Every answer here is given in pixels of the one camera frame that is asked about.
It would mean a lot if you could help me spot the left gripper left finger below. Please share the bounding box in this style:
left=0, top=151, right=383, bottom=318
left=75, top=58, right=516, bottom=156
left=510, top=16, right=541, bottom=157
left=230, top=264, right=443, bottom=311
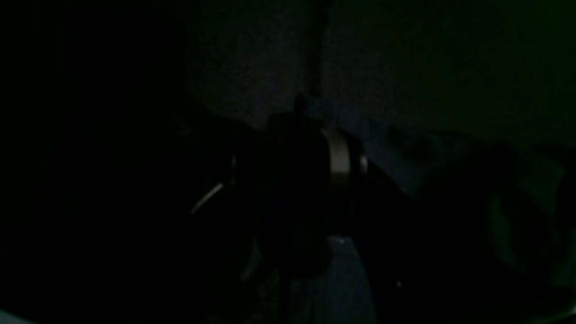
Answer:
left=225, top=121, right=279, bottom=270

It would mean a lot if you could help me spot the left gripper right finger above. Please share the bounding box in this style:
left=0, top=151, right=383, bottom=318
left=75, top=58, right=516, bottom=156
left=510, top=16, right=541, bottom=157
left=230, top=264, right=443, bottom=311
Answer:
left=319, top=128, right=368, bottom=234

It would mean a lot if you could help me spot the dark navy t-shirt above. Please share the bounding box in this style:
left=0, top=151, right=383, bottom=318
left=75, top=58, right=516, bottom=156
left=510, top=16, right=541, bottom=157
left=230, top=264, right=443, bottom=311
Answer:
left=264, top=95, right=575, bottom=291

